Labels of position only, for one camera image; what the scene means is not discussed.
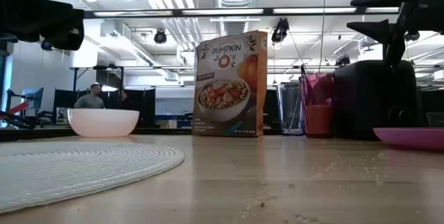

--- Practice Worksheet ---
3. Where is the black toaster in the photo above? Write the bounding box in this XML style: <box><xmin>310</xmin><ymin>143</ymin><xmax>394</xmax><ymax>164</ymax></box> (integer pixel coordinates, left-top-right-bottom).
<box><xmin>332</xmin><ymin>59</ymin><xmax>419</xmax><ymax>140</ymax></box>

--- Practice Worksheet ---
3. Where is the thin hanging cable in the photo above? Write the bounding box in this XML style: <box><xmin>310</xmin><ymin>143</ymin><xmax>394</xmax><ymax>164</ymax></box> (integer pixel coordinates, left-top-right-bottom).
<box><xmin>318</xmin><ymin>0</ymin><xmax>327</xmax><ymax>74</ymax></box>

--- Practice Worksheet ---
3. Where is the person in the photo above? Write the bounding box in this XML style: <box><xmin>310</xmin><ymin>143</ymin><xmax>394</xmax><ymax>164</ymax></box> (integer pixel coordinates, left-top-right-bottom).
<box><xmin>74</xmin><ymin>83</ymin><xmax>105</xmax><ymax>110</ymax></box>

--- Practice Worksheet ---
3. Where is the black hanging camera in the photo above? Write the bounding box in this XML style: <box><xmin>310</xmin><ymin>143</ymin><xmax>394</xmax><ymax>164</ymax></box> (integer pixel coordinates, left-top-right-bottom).
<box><xmin>271</xmin><ymin>17</ymin><xmax>291</xmax><ymax>44</ymax></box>
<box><xmin>154</xmin><ymin>29</ymin><xmax>168</xmax><ymax>45</ymax></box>

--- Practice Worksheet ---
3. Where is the red faceted tumbler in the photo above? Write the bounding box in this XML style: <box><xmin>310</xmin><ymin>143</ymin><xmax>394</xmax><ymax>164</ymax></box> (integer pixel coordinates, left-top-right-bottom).
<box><xmin>298</xmin><ymin>72</ymin><xmax>336</xmax><ymax>139</ymax></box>

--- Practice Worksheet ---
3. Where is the pale pink bowl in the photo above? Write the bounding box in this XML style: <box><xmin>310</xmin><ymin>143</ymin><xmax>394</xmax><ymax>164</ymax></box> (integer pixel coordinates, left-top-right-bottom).
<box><xmin>67</xmin><ymin>108</ymin><xmax>140</xmax><ymax>138</ymax></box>

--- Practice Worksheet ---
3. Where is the magenta plate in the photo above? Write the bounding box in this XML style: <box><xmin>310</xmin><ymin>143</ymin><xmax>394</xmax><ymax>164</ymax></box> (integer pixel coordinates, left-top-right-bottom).
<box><xmin>373</xmin><ymin>127</ymin><xmax>444</xmax><ymax>152</ymax></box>

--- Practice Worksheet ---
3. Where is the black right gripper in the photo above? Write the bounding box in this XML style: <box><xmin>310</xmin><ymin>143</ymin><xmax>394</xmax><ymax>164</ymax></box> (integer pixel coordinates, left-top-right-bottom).
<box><xmin>346</xmin><ymin>0</ymin><xmax>444</xmax><ymax>67</ymax></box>

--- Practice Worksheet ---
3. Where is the pumpkin cereal box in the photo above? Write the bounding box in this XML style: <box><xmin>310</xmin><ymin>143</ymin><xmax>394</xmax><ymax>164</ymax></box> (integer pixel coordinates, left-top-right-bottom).
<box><xmin>191</xmin><ymin>30</ymin><xmax>268</xmax><ymax>137</ymax></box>

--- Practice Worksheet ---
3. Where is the black overhead frame bar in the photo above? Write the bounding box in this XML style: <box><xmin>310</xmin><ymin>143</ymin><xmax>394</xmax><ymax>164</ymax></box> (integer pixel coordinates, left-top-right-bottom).
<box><xmin>83</xmin><ymin>6</ymin><xmax>400</xmax><ymax>19</ymax></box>

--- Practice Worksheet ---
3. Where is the black aluminium table frame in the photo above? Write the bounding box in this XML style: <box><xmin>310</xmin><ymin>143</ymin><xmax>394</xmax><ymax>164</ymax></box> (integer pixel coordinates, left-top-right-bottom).
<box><xmin>0</xmin><ymin>126</ymin><xmax>282</xmax><ymax>142</ymax></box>

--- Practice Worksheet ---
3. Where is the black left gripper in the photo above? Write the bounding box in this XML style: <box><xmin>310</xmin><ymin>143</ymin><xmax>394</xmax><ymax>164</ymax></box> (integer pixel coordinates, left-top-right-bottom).
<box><xmin>0</xmin><ymin>0</ymin><xmax>85</xmax><ymax>52</ymax></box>

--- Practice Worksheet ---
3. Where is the clear drinking glass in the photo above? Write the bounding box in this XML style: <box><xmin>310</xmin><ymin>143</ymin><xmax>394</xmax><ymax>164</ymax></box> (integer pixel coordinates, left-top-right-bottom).
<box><xmin>275</xmin><ymin>83</ymin><xmax>306</xmax><ymax>136</ymax></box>

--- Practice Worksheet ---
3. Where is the computer monitor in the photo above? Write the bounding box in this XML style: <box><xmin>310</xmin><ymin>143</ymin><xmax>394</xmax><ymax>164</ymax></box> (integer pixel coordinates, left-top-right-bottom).
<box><xmin>22</xmin><ymin>87</ymin><xmax>44</xmax><ymax>110</ymax></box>

